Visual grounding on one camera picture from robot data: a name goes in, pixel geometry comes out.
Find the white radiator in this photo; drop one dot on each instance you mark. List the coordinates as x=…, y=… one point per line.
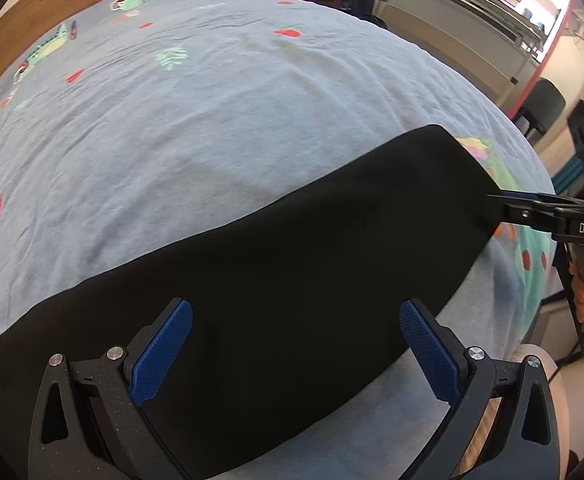
x=451, y=25

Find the black pants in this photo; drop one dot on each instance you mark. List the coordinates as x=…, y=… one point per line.
x=252, y=280

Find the printed blue bed sheet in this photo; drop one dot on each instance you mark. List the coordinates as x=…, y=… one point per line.
x=197, y=125

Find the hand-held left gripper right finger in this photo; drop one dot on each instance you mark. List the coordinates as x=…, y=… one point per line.
x=429, y=345

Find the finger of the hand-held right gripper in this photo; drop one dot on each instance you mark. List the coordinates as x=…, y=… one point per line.
x=526, y=209

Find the wooden headboard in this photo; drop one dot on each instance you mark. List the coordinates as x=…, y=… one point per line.
x=47, y=2

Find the dark green chair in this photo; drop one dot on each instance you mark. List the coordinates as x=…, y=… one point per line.
x=541, y=105

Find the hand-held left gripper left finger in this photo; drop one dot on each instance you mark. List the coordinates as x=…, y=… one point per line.
x=164, y=341

